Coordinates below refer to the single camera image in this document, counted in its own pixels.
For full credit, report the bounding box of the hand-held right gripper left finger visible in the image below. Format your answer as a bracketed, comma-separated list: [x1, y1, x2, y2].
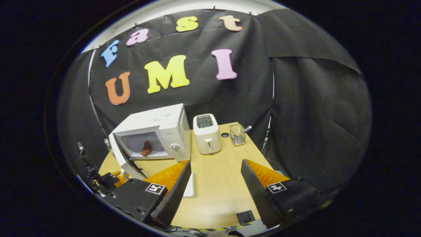
[104, 160, 192, 229]

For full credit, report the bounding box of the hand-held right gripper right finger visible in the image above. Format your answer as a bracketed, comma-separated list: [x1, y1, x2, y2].
[240, 159, 337, 229]

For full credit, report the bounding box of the white microwave oven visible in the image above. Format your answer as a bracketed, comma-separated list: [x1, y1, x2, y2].
[108, 103, 192, 181]

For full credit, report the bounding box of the white rectangular dish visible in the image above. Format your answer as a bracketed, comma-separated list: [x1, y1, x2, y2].
[183, 171, 197, 199]

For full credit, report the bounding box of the small black square object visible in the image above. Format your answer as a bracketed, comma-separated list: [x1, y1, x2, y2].
[236, 210, 256, 226]

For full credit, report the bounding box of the white toaster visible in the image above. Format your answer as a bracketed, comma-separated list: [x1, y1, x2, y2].
[193, 113, 222, 155]

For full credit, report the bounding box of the row of black cloth clips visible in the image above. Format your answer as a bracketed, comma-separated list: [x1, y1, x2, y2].
[97, 5, 260, 50]

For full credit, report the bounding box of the wire mesh utensil holder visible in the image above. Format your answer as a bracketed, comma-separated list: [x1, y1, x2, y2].
[229, 124, 247, 146]

